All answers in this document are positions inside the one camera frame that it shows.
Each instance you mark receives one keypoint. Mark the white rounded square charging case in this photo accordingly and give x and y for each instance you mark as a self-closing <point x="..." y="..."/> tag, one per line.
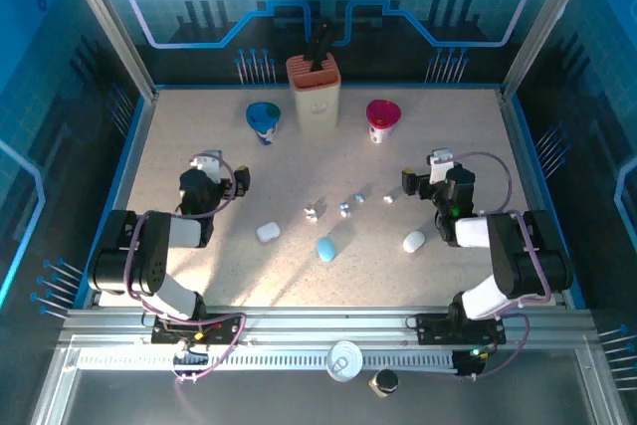
<point x="268" y="232"/>

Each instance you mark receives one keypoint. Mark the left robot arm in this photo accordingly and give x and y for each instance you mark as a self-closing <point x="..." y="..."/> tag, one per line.
<point x="149" y="256"/>

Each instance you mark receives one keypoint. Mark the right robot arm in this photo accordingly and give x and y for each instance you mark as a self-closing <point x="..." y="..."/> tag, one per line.
<point x="517" y="256"/>

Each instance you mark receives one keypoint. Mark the pale blue charging case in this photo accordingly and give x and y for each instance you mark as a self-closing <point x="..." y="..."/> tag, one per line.
<point x="325" y="249"/>

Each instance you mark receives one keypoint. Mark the blue lid paper cup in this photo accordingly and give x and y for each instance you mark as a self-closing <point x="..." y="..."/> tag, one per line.
<point x="263" y="116"/>

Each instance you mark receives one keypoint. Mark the pink lid paper cup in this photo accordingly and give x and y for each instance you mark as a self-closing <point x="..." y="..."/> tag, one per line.
<point x="382" y="114"/>

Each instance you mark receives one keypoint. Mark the cream knife block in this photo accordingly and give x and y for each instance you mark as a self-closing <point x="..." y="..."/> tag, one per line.
<point x="316" y="101"/>

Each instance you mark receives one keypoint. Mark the white round can lid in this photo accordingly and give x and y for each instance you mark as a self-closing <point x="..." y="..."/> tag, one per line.
<point x="343" y="361"/>

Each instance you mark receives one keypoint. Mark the black jar with gold band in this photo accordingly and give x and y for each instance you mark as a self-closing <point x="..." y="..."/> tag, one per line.
<point x="384" y="382"/>

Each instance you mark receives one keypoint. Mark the grey metal shelf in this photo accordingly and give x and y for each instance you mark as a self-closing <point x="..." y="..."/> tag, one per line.
<point x="249" y="400"/>

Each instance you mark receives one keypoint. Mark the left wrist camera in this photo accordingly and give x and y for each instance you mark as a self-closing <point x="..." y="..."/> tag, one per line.
<point x="209" y="163"/>

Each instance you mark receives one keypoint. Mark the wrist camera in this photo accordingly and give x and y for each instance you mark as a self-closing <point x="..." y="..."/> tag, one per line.
<point x="440" y="163"/>
<point x="209" y="163"/>

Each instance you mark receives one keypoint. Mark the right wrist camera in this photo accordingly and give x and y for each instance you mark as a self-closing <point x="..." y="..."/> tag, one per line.
<point x="440" y="163"/>

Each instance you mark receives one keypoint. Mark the aluminium side rail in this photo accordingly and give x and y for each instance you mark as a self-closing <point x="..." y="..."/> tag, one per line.
<point x="130" y="171"/>
<point x="528" y="171"/>

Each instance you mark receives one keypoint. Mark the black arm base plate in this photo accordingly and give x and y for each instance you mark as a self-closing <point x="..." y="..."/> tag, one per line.
<point x="433" y="328"/>
<point x="224" y="329"/>

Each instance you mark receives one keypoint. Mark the long aluminium frame rail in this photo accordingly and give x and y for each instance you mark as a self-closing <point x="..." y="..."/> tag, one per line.
<point x="323" y="325"/>

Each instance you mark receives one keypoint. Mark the aluminium frame post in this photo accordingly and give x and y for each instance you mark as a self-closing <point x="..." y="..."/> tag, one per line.
<point x="109" y="22"/>
<point x="547" y="22"/>

